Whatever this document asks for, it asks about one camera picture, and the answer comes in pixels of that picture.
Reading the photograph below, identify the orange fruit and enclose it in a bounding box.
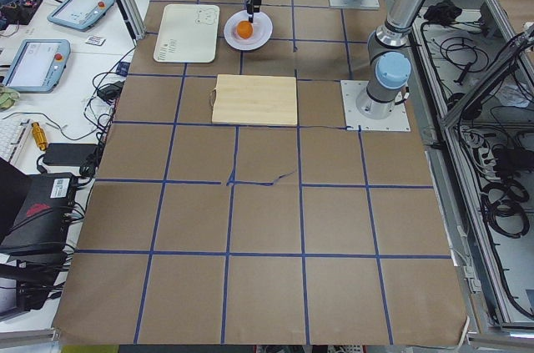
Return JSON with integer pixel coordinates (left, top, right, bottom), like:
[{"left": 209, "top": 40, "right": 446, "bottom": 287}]
[{"left": 235, "top": 20, "right": 254, "bottom": 39}]

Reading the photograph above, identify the white round plate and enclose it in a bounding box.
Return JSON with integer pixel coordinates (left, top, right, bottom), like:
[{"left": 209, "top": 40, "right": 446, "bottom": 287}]
[{"left": 224, "top": 10, "right": 273, "bottom": 51}]

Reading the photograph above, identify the cream tray with bear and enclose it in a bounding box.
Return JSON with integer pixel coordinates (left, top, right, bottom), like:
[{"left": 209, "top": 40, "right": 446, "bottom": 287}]
[{"left": 154, "top": 4, "right": 219, "bottom": 63}]

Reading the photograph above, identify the bamboo cutting board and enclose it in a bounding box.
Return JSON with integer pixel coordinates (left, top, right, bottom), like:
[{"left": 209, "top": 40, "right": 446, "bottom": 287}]
[{"left": 212, "top": 74, "right": 298, "bottom": 126}]

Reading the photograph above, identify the far teach pendant tablet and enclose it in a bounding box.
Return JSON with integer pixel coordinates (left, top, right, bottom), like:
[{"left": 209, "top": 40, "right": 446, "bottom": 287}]
[{"left": 48, "top": 0, "right": 115, "bottom": 31}]

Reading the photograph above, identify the teach pendant tablet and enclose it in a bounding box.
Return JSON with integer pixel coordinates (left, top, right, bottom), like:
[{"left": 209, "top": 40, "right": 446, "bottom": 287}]
[
  {"left": 4, "top": 39, "right": 71, "bottom": 93},
  {"left": 48, "top": 0, "right": 115, "bottom": 31}
]

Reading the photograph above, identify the near teach pendant tablet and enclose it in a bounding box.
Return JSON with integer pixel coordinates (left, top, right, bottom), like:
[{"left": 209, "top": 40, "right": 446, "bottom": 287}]
[{"left": 4, "top": 39, "right": 71, "bottom": 93}]

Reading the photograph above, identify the black power adapter brick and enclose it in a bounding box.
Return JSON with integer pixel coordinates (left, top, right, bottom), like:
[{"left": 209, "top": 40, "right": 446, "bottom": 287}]
[{"left": 43, "top": 143, "right": 97, "bottom": 166}]

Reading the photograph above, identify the gold cylindrical connector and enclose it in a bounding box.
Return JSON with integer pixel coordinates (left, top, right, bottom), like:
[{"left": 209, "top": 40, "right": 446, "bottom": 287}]
[{"left": 31, "top": 122, "right": 48, "bottom": 151}]

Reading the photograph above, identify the white keyboard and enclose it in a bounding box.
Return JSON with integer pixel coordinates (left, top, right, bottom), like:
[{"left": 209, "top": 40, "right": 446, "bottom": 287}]
[{"left": 0, "top": 118, "right": 31, "bottom": 164}]

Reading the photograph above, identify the black computer box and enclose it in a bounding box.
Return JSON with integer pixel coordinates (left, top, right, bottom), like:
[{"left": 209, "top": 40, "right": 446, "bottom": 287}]
[{"left": 1, "top": 171, "right": 77, "bottom": 256}]

